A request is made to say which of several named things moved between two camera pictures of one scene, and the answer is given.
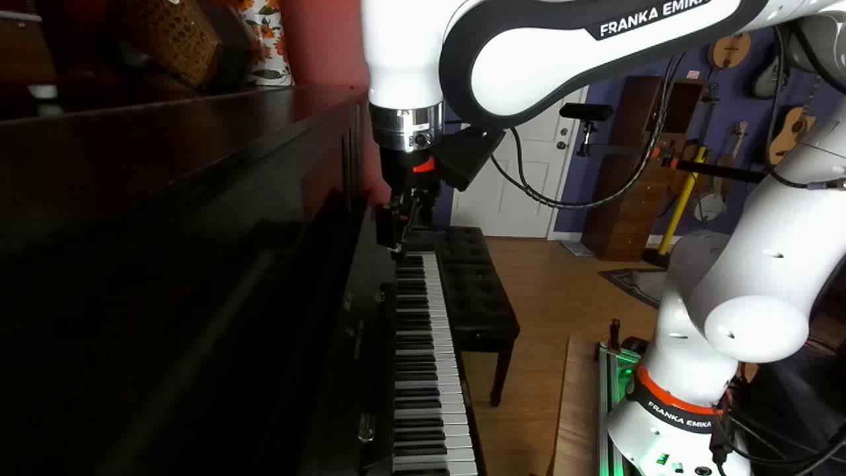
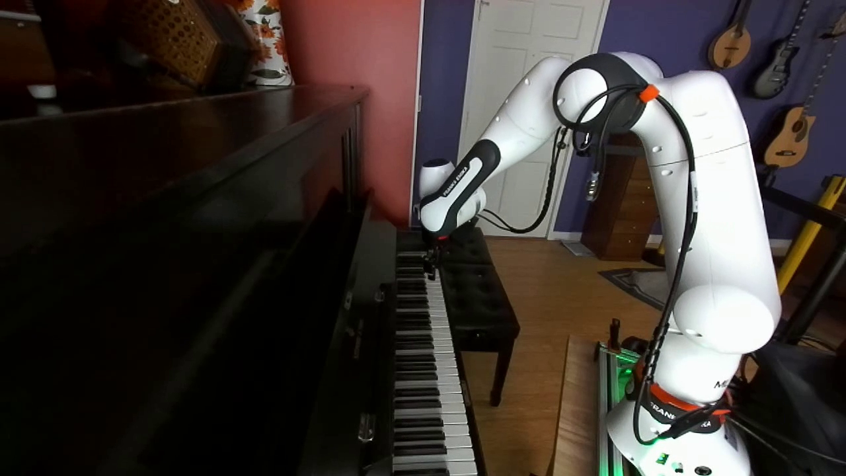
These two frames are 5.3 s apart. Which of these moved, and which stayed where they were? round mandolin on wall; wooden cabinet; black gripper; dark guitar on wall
Moved: black gripper
Stayed: wooden cabinet; round mandolin on wall; dark guitar on wall
